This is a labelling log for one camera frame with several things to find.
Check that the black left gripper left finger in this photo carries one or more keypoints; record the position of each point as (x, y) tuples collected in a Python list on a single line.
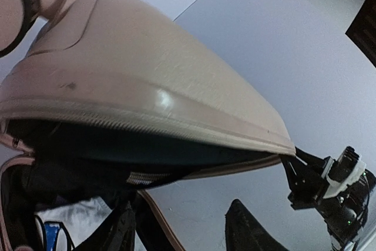
[(116, 233)]

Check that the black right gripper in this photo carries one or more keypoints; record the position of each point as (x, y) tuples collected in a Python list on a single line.
[(345, 215)]

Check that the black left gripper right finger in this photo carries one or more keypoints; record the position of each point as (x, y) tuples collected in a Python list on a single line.
[(243, 232)]

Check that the white t-shirt blue print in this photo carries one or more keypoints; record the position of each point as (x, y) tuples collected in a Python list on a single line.
[(67, 226)]

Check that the pink hard-shell suitcase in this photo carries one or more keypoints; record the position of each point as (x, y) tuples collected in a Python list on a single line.
[(112, 99)]

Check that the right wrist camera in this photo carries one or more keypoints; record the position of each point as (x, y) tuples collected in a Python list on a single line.
[(343, 172)]

